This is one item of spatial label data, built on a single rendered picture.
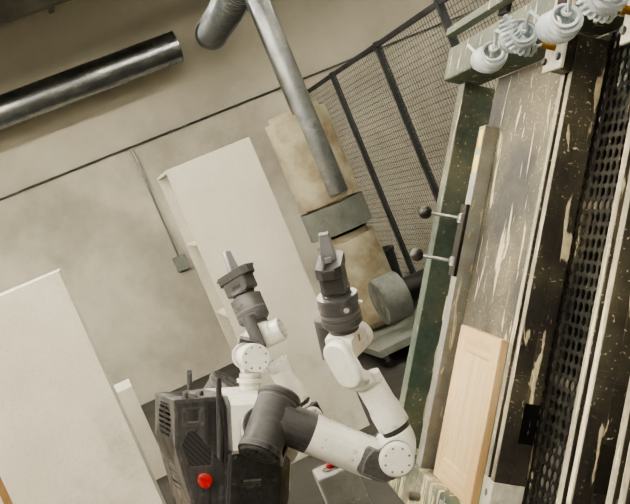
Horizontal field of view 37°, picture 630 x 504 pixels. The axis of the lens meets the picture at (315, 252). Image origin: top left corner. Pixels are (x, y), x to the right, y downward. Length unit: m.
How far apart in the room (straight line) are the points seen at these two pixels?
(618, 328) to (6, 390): 3.31
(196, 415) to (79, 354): 2.39
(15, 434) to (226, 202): 2.23
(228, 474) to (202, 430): 0.11
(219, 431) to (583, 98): 1.06
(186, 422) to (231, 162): 4.07
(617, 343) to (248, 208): 4.57
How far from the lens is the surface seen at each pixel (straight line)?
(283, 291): 6.15
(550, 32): 1.88
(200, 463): 2.19
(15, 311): 4.52
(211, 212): 6.07
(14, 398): 4.56
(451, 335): 2.63
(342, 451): 2.08
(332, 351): 2.02
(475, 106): 2.90
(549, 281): 2.05
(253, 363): 2.24
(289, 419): 2.06
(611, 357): 1.72
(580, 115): 2.08
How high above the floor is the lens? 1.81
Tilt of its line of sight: 6 degrees down
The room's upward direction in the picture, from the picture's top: 23 degrees counter-clockwise
